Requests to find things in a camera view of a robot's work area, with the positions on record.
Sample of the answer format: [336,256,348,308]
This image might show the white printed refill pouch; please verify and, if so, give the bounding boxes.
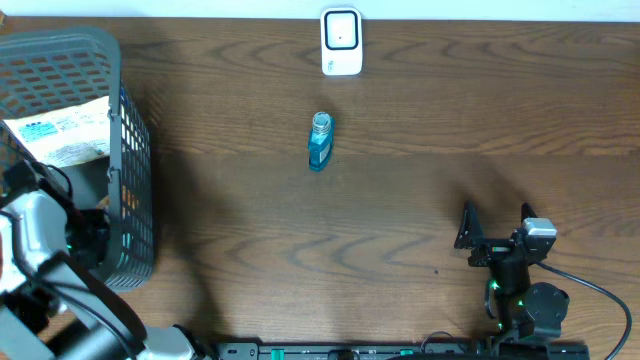
[4,97,111,168]

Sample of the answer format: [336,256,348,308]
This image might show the blue mouthwash bottle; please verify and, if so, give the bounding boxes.
[308,112,335,172]

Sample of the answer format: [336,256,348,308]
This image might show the small orange tissue pack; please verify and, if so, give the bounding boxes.
[96,196,110,210]

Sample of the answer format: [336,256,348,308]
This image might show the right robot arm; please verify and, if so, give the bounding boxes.
[454,201,569,353]

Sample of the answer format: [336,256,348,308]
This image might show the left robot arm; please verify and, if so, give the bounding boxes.
[1,190,219,359]

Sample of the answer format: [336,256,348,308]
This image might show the white barcode scanner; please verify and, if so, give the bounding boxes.
[320,7,364,76]

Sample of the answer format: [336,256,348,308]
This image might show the grey plastic mesh basket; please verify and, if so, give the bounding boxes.
[1,27,154,292]

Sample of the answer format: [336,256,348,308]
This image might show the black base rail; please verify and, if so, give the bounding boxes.
[213,338,590,360]

